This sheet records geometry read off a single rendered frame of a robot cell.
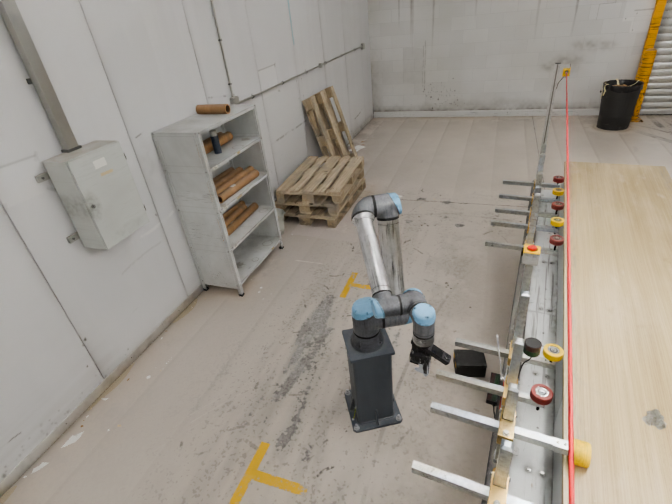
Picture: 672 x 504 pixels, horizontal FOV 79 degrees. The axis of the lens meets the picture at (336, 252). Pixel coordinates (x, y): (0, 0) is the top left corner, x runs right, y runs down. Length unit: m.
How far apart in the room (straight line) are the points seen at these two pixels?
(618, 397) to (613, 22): 7.68
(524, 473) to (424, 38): 8.02
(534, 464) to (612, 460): 0.35
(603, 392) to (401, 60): 7.92
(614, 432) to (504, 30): 7.77
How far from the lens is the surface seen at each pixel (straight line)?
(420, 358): 1.84
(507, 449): 1.38
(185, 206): 3.72
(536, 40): 8.92
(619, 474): 1.76
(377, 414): 2.71
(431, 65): 9.03
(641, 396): 2.01
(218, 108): 3.79
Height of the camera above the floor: 2.29
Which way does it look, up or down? 32 degrees down
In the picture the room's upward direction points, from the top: 7 degrees counter-clockwise
